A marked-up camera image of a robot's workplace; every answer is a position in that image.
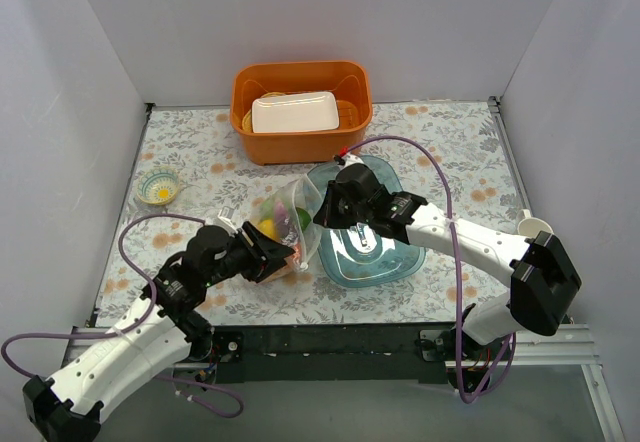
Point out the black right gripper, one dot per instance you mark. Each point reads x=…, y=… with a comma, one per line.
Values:
x=335, y=207

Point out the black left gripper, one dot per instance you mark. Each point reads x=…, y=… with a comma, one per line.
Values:
x=258, y=252

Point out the green lime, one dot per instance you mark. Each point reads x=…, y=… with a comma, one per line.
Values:
x=304, y=218

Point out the yellow lemon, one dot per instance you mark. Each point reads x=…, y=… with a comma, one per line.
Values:
x=268, y=228

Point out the clear zip top bag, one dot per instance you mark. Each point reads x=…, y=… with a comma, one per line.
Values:
x=298, y=193

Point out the purple eggplant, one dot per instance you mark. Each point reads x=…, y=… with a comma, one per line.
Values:
x=281, y=215

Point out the orange tangerine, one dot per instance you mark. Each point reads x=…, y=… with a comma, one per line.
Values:
x=293, y=262

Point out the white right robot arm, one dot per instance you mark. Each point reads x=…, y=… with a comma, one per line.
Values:
x=540, y=279

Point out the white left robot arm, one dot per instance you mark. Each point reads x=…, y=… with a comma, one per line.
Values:
x=160, y=328

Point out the clear blue plastic tray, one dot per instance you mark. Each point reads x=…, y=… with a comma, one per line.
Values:
x=358, y=257

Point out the small patterned bowl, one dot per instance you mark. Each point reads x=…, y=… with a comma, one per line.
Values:
x=158, y=186

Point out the white rectangular dish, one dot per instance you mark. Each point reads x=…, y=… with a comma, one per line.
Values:
x=298, y=112

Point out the orange plastic basket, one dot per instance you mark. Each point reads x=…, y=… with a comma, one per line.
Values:
x=346, y=80

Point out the yellow plate in basket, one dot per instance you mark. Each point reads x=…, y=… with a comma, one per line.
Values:
x=246, y=123

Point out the white plastic cup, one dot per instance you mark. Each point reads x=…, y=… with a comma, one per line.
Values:
x=530, y=226

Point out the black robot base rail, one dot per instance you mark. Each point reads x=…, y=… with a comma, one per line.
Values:
x=421, y=352

